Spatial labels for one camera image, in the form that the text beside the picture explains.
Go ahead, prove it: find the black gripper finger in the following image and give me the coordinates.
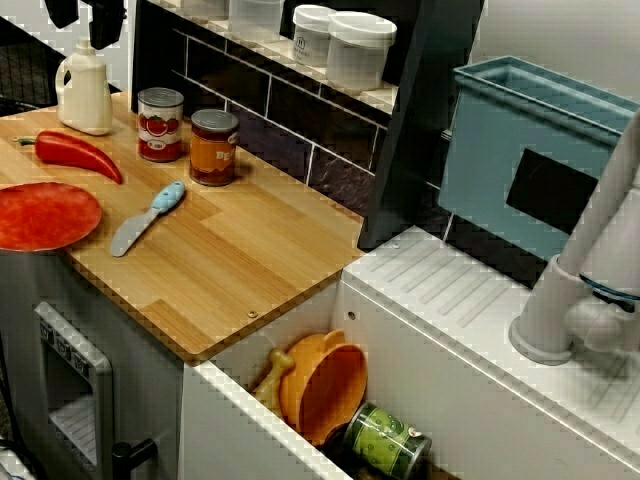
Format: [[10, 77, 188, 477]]
[[88, 0, 125, 51], [43, 0, 80, 30]]

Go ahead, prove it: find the white plastic bottle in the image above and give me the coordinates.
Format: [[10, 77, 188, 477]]
[[54, 37, 114, 137]]

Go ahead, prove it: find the tomato label tin can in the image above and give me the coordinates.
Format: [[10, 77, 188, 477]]
[[136, 87, 186, 164]]

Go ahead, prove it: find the red toy chili pepper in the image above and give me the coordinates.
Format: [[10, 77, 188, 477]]
[[13, 130, 124, 186]]

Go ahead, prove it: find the clear plastic container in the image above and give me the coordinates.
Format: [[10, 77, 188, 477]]
[[227, 0, 285, 45]]

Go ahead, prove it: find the orange beans tin can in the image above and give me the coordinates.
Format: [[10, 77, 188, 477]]
[[188, 108, 241, 187]]

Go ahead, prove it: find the tiled backsplash shelf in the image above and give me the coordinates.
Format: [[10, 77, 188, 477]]
[[130, 0, 401, 224]]

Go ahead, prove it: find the red round plate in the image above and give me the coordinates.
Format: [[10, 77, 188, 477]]
[[0, 182, 104, 253]]

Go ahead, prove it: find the small white lidded jar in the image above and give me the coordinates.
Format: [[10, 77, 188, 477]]
[[291, 4, 337, 69]]

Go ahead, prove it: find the large white lidded jar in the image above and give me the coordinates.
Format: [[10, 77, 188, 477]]
[[324, 12, 399, 94]]

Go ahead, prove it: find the wooden countertop board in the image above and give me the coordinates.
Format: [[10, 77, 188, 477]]
[[0, 89, 366, 365]]

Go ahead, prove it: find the dark grey upright panel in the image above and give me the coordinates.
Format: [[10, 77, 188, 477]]
[[357, 0, 486, 251]]

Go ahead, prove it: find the grey toy oven panel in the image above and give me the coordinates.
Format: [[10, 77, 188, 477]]
[[33, 300, 115, 480]]

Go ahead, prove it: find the yellow toy chicken drumstick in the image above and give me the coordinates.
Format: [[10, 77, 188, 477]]
[[251, 347, 297, 416]]

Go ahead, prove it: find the blue plastic bin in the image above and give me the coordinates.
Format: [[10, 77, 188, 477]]
[[437, 55, 640, 261]]

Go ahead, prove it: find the orange toy pot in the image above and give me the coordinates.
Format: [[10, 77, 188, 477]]
[[277, 328, 369, 448]]

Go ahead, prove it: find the white toy sink unit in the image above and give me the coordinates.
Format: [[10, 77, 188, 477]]
[[179, 224, 640, 480]]

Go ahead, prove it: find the green peas tin can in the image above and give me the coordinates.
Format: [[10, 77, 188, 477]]
[[342, 401, 433, 480]]

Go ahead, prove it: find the grey toy faucet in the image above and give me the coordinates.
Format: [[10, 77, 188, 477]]
[[508, 107, 640, 365]]

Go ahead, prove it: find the blue handled toy knife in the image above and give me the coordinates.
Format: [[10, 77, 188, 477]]
[[109, 180, 187, 258]]

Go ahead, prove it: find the black oven door handle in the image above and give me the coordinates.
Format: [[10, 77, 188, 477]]
[[111, 437, 159, 480]]

